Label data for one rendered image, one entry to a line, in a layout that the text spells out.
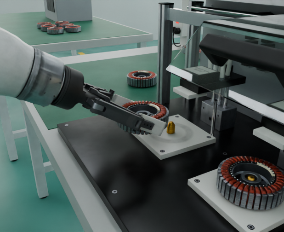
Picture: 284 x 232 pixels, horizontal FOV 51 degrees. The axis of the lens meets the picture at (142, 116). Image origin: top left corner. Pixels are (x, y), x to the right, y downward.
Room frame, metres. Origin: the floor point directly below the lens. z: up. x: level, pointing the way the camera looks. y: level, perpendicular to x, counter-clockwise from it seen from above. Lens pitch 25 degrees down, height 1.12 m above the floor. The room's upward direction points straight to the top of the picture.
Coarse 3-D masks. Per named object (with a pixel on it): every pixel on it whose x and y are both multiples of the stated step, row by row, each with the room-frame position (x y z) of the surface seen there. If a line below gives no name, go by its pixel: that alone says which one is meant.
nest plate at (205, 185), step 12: (192, 180) 0.44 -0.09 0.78; (204, 180) 0.44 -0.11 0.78; (204, 192) 0.41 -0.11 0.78; (216, 192) 0.41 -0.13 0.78; (216, 204) 0.38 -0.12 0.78; (228, 204) 0.38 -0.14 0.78; (240, 204) 0.38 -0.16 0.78; (228, 216) 0.36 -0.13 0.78; (240, 216) 0.35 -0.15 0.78; (252, 216) 0.35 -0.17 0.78; (264, 216) 0.35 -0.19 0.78; (276, 216) 0.35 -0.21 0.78; (240, 228) 0.33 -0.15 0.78; (252, 228) 0.33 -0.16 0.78; (264, 228) 0.33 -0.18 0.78
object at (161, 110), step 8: (128, 104) 0.62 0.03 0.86; (136, 104) 0.62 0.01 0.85; (144, 104) 0.63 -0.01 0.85; (152, 104) 0.62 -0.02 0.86; (160, 104) 0.62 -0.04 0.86; (136, 112) 0.60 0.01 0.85; (144, 112) 0.60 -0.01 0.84; (152, 112) 0.62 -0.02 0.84; (160, 112) 0.58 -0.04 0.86; (168, 112) 0.59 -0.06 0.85; (160, 120) 0.55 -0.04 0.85; (168, 120) 0.58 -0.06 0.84; (128, 128) 0.55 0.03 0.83
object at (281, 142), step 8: (264, 120) 0.46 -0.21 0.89; (272, 120) 0.45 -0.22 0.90; (256, 128) 0.46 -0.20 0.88; (264, 128) 0.46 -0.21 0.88; (272, 128) 0.45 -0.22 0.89; (280, 128) 0.44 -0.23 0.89; (264, 136) 0.43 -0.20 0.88; (272, 136) 0.43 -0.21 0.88; (280, 136) 0.43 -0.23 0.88; (272, 144) 0.42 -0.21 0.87; (280, 144) 0.41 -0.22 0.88
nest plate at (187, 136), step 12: (180, 120) 0.69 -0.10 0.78; (180, 132) 0.63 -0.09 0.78; (192, 132) 0.63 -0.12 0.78; (204, 132) 0.63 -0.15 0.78; (144, 144) 0.59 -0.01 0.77; (156, 144) 0.57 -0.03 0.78; (168, 144) 0.57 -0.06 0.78; (180, 144) 0.57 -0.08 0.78; (192, 144) 0.57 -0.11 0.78; (204, 144) 0.58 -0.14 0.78; (168, 156) 0.54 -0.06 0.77
